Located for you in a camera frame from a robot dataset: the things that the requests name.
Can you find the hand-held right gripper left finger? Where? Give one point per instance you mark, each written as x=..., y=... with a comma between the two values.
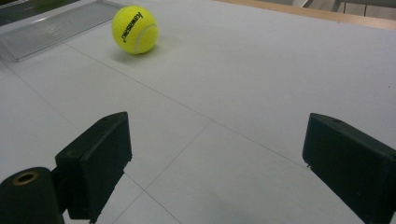
x=93, y=168

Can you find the clear plastic tray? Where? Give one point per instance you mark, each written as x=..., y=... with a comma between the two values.
x=49, y=32

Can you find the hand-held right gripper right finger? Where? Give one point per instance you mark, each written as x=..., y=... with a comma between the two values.
x=351, y=161

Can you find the yellow tennis ball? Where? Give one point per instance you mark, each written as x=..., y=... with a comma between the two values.
x=134, y=29

